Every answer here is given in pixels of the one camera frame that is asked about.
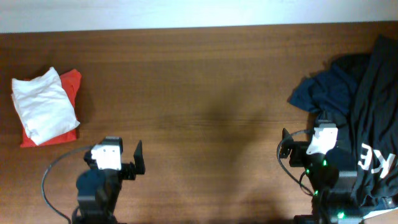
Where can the black t-shirt white lettering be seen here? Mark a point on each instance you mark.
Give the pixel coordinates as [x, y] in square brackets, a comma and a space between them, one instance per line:
[370, 134]

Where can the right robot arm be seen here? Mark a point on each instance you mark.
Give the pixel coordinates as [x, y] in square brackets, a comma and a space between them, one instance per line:
[328, 184]

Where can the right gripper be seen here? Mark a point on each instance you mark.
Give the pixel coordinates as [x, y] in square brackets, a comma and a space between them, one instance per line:
[298, 150]

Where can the navy blue shorts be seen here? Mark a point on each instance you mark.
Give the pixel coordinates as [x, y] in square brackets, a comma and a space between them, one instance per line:
[329, 93]

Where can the folded white shirt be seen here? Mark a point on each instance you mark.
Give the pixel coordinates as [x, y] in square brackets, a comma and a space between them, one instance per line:
[43, 107]

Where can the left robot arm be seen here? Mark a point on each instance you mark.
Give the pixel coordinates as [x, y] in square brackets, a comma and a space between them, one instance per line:
[99, 187]

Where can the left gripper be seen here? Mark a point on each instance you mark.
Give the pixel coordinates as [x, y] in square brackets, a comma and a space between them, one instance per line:
[127, 170]

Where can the folded red shirt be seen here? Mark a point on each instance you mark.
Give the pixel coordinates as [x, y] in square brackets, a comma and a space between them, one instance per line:
[70, 83]

